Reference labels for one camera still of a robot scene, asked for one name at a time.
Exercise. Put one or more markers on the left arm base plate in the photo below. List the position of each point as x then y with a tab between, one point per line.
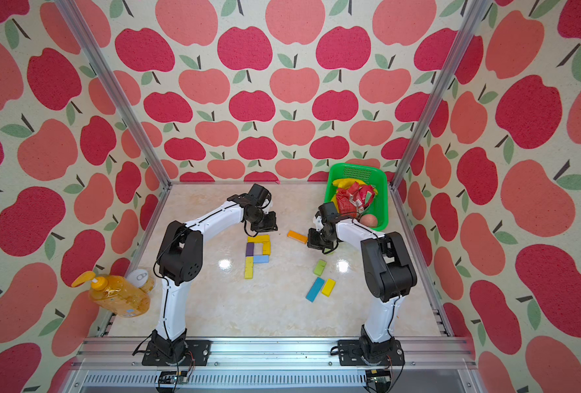
189	352

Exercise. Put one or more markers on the red snack bag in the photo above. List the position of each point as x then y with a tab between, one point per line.
352	199

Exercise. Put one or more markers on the green plastic basket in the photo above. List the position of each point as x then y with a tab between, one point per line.
372	176

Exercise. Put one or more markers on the aluminium front rail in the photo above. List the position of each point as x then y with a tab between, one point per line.
279	364

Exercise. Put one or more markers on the cyan long block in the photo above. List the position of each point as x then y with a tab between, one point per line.
315	289

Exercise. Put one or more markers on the orange block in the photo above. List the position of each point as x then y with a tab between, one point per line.
298	237

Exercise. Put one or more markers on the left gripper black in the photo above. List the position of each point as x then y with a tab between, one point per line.
271	226

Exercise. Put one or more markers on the light blue block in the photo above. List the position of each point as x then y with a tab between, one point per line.
261	259

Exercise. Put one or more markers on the short yellow block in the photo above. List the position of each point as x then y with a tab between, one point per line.
266	248

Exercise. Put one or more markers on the bananas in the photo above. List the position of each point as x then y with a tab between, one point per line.
342	182

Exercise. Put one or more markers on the purple block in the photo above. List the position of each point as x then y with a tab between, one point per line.
250	247

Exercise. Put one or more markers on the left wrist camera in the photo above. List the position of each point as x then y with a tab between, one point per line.
259	196

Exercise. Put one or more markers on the orange soap bottle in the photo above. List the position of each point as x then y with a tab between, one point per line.
115	294

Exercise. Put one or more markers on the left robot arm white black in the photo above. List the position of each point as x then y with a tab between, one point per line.
180	259

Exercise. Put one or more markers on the green block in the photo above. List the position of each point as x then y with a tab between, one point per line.
319	268

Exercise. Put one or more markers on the long yellow block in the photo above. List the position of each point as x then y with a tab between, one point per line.
259	239

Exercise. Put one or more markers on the peach fruit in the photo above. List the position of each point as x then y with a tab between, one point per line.
369	220

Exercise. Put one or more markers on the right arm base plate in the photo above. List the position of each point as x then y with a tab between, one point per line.
359	353

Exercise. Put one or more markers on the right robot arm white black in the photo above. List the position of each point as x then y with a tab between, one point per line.
388	271

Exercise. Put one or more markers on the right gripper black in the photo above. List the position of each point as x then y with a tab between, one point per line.
312	241

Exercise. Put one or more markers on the white round container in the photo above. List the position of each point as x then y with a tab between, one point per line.
142	279

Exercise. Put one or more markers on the yellow-green long block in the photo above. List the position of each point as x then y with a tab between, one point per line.
249	267

